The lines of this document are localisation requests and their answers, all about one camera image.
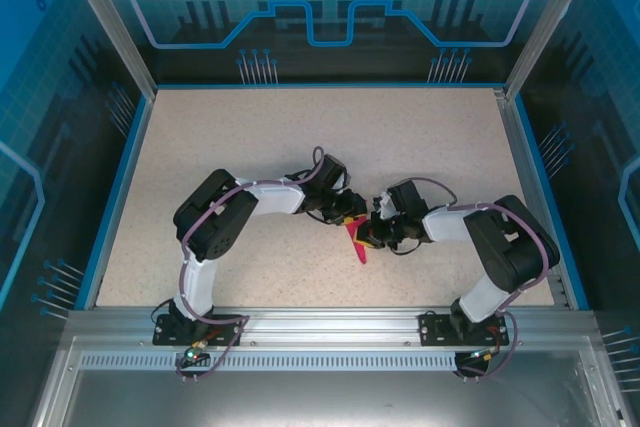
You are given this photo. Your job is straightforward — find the metal sheet panel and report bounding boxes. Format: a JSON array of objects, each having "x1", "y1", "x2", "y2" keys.
[{"x1": 29, "y1": 335, "x2": 629, "y2": 427}]

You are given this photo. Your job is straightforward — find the aluminium mounting rail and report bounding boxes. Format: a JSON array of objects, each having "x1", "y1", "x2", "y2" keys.
[{"x1": 66, "y1": 305, "x2": 599, "y2": 346}]

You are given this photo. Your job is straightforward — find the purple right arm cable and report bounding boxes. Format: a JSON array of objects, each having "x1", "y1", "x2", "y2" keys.
[{"x1": 397, "y1": 176, "x2": 551, "y2": 382}]

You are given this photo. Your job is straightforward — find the cable connector with orange wires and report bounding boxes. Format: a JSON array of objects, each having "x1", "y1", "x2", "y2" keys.
[{"x1": 467, "y1": 345, "x2": 502, "y2": 363}]

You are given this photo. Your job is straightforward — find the blue table frame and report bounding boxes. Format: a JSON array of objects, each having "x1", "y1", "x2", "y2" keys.
[{"x1": 73, "y1": 80, "x2": 592, "y2": 311}]

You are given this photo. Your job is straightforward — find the aluminium corner post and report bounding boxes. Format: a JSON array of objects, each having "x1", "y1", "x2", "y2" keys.
[
  {"x1": 55, "y1": 0, "x2": 159, "y2": 102},
  {"x1": 503, "y1": 0, "x2": 604, "y2": 102}
]

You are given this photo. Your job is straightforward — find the cable connector with green light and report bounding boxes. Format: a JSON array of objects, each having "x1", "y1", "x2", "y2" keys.
[{"x1": 182, "y1": 340, "x2": 209, "y2": 363}]

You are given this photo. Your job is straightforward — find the aluminium side rail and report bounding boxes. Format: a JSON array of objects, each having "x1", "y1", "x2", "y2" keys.
[{"x1": 493, "y1": 88, "x2": 576, "y2": 309}]

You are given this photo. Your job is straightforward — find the pink paper sheet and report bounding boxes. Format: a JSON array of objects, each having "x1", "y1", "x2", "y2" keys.
[{"x1": 344, "y1": 214, "x2": 374, "y2": 266}]

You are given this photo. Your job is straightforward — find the slotted grey cable duct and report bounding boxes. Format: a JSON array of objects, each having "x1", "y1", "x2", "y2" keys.
[{"x1": 78, "y1": 352, "x2": 459, "y2": 372}]

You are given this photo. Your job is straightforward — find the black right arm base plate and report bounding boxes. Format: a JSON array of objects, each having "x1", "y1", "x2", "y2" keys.
[{"x1": 418, "y1": 310, "x2": 510, "y2": 348}]

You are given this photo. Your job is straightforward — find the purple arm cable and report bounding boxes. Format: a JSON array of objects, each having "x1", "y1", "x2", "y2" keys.
[
  {"x1": 179, "y1": 146, "x2": 326, "y2": 383},
  {"x1": 397, "y1": 176, "x2": 551, "y2": 382}
]

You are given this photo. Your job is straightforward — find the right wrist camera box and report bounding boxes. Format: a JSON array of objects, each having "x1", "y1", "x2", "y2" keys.
[{"x1": 371, "y1": 190, "x2": 397, "y2": 222}]

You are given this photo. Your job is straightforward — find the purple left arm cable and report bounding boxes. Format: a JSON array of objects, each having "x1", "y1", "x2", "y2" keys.
[{"x1": 179, "y1": 146, "x2": 326, "y2": 383}]

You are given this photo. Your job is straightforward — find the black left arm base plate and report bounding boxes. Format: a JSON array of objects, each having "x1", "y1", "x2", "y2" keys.
[{"x1": 152, "y1": 313, "x2": 245, "y2": 347}]

